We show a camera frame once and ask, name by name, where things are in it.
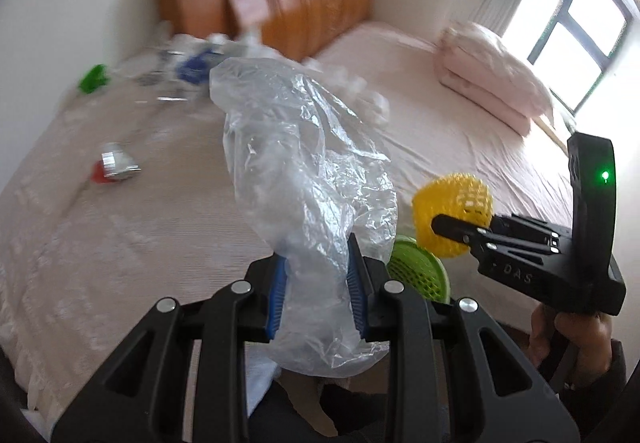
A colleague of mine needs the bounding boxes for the clear plastic bottle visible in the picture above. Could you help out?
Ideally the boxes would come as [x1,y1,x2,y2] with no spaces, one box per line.
[112,34,205,102]

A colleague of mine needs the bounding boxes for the green plastic wrapper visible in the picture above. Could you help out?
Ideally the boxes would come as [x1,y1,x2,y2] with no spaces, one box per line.
[78,64,111,94]

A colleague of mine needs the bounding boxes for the person's right hand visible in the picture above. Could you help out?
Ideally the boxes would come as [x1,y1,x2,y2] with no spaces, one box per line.
[526,304,612,388]

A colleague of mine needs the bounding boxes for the window with dark frame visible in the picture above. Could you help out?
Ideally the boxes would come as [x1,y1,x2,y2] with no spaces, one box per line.
[502,0,631,115]

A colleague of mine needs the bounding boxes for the clear plastic bag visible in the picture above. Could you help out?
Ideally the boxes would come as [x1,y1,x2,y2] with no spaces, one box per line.
[209,58,398,378]

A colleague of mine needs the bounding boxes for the white lace table cover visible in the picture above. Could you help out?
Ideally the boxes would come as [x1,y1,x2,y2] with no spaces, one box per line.
[0,48,281,424]

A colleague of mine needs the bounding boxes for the green plastic waste basket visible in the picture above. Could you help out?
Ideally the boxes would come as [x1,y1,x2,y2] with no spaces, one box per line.
[386,236,450,303]

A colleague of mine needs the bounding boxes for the red foil snack wrapper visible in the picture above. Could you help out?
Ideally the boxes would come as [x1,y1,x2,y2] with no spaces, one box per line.
[91,143,141,183]

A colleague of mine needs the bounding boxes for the pink bed with sheet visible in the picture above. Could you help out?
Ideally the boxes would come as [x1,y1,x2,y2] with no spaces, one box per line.
[306,22,573,236]

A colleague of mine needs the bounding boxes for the yellow spiky ball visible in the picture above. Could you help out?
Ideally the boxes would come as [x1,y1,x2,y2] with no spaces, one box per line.
[411,174,494,259]

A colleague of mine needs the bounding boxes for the blue white crumpled bag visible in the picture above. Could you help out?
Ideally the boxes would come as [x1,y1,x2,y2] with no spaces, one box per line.
[176,49,227,86]

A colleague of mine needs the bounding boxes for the white crumpled paper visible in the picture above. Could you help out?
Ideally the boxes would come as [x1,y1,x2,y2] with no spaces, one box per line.
[303,58,390,128]

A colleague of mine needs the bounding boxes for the folded pink quilt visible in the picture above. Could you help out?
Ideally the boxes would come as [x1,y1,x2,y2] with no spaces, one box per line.
[434,22,554,137]

